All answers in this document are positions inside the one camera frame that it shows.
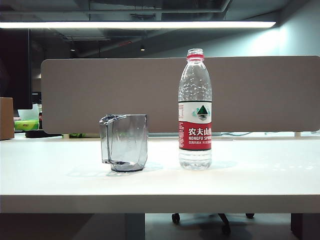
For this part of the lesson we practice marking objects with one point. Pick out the grey-brown desk partition panel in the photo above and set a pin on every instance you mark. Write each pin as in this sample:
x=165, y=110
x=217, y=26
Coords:
x=100, y=87

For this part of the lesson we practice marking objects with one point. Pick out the dark table leg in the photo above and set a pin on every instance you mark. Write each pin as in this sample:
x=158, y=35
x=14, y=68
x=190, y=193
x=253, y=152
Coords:
x=305, y=225

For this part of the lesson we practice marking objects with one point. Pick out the black monitor base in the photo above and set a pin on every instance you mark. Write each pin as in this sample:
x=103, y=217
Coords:
x=40, y=134

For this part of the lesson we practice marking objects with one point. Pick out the grey table leg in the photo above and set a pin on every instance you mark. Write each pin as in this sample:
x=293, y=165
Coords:
x=135, y=227

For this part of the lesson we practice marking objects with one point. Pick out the long linear ceiling light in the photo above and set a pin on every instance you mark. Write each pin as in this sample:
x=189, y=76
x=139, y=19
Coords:
x=125, y=24

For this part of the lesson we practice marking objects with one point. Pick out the dark computer monitor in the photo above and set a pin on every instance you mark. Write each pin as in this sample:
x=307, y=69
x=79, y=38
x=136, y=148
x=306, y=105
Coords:
x=17, y=75

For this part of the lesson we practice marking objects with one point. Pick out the green packaging box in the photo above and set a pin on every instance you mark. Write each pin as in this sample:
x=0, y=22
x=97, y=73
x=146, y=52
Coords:
x=26, y=125

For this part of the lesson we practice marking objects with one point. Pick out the Nongfu Spring mineral water bottle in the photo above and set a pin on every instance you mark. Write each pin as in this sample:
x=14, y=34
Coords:
x=195, y=135

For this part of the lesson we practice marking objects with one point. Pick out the black office chair base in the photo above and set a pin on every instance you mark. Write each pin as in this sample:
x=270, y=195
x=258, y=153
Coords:
x=225, y=221

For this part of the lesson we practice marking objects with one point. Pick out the green flat package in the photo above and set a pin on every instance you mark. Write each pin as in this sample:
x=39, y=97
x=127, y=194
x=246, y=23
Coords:
x=80, y=135

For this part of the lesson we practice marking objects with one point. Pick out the brown cardboard box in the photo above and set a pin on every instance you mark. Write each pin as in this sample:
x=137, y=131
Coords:
x=6, y=117

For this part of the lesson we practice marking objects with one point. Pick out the clear grey faceted mug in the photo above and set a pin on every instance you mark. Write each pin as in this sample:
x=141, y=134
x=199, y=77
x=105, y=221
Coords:
x=127, y=142

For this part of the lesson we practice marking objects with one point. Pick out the small cola bottle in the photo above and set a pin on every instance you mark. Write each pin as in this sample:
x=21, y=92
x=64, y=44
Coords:
x=40, y=120

